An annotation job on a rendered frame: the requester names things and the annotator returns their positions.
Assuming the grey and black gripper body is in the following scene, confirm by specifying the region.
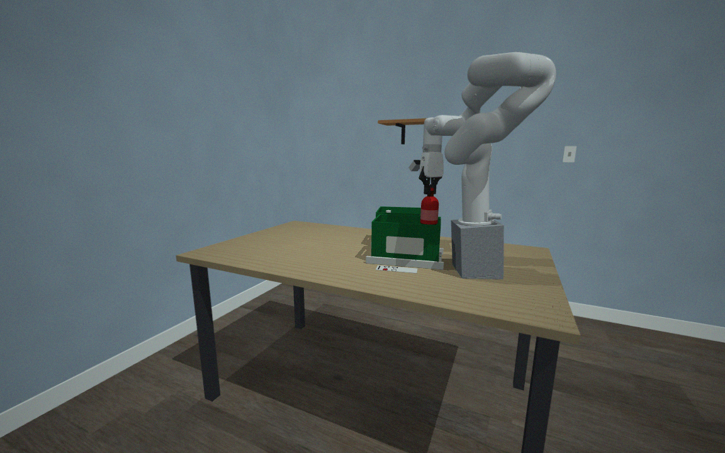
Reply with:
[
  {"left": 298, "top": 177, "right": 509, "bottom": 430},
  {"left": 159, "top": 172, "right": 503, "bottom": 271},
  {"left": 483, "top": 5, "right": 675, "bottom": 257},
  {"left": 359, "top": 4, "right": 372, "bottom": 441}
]
[{"left": 420, "top": 152, "right": 444, "bottom": 177}]

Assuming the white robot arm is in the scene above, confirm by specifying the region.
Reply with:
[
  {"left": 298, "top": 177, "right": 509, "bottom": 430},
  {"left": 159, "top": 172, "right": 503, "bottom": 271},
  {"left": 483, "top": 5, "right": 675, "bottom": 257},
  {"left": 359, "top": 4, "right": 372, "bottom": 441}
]
[{"left": 422, "top": 52, "right": 556, "bottom": 226}]

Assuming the green plastic bottle crate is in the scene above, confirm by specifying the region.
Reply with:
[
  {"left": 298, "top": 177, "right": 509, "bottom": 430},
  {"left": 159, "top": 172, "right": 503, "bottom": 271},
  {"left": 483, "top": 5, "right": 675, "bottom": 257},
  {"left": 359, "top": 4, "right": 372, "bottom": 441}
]
[
  {"left": 371, "top": 214, "right": 441, "bottom": 261},
  {"left": 376, "top": 206, "right": 421, "bottom": 217}
]

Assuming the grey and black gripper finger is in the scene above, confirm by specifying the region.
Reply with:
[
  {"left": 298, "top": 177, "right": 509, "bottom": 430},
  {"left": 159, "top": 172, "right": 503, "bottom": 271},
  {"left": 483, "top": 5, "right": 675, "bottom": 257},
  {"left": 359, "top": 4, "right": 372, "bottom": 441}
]
[
  {"left": 430, "top": 177, "right": 442, "bottom": 194},
  {"left": 419, "top": 166, "right": 430, "bottom": 195}
]

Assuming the white paper pick list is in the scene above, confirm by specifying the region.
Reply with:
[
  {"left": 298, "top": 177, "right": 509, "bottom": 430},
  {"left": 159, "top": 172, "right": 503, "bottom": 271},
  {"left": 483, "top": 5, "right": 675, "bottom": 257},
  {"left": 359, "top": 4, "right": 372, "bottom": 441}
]
[{"left": 376, "top": 266, "right": 417, "bottom": 273}]

